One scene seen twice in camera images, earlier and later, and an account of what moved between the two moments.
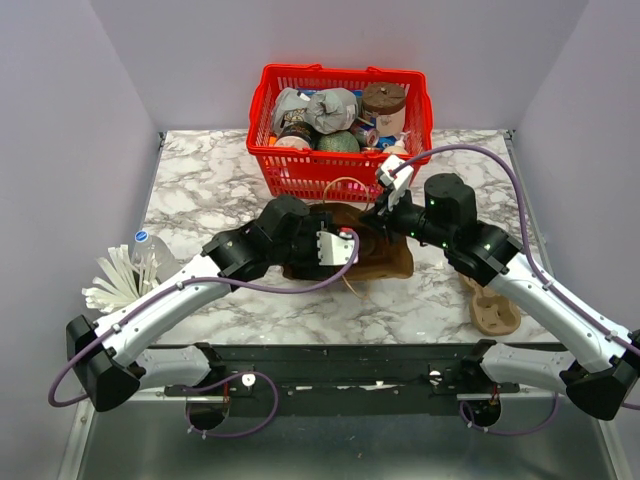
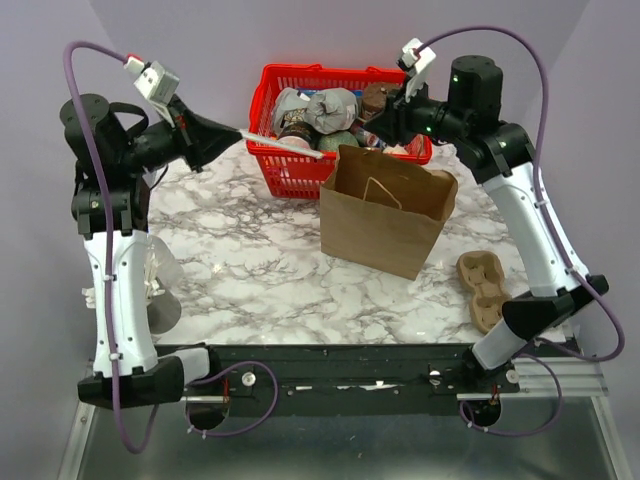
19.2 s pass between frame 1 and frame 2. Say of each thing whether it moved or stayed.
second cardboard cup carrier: stayed
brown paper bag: moved
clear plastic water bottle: stayed
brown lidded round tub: stayed
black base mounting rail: stayed
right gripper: moved
